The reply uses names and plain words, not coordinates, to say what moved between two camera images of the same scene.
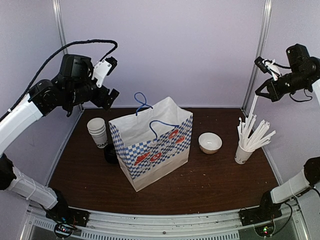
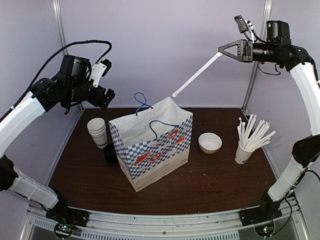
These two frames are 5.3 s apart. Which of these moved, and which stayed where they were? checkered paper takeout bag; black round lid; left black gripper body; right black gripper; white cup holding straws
Moved: right black gripper
Stayed: white cup holding straws; checkered paper takeout bag; black round lid; left black gripper body
